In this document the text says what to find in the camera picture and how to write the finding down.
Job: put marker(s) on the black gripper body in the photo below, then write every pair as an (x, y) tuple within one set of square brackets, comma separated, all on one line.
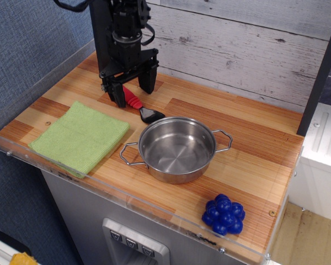
[(129, 59)]

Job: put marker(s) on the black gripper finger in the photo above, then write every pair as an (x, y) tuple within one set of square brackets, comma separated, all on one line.
[(147, 80), (116, 94)]

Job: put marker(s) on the red handled metal spoon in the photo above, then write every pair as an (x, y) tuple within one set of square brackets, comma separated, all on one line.
[(148, 116)]

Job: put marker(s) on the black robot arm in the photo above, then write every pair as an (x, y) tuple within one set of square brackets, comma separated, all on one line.
[(127, 32)]

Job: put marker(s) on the green folded cloth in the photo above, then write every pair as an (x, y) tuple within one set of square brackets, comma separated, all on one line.
[(80, 139)]

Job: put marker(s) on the stainless steel pot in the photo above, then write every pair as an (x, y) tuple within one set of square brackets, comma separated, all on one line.
[(178, 150)]

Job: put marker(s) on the silver button control panel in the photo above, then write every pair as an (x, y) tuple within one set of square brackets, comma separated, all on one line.
[(127, 246)]

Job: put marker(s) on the blue toy grape bunch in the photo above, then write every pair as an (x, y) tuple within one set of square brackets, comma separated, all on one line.
[(224, 216)]

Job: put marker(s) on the yellow object bottom left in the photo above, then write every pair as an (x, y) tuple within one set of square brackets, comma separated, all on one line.
[(22, 259)]

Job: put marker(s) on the white ridged appliance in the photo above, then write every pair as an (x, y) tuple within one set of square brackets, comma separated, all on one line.
[(310, 187)]

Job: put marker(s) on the dark left upright post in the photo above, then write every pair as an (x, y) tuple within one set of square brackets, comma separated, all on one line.
[(101, 14)]

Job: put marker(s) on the dark upright post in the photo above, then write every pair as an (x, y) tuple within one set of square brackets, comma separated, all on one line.
[(101, 14), (316, 92)]

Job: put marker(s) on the clear acrylic guard rail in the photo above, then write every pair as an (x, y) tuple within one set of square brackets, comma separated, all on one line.
[(254, 172)]

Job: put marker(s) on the dark right upright post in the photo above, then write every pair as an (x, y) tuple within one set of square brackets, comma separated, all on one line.
[(316, 92)]

